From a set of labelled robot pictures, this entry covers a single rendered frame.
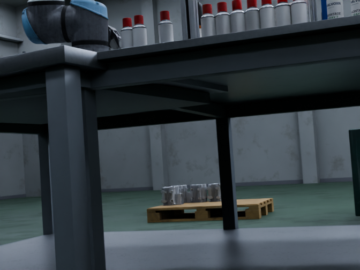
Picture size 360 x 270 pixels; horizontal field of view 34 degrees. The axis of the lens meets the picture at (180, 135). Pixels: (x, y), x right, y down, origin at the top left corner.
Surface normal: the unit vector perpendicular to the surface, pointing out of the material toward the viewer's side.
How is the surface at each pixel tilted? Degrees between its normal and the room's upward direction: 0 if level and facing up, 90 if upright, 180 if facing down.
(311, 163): 90
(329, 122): 90
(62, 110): 90
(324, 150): 90
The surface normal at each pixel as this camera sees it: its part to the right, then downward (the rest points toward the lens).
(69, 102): 0.87, -0.08
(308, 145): -0.49, -0.01
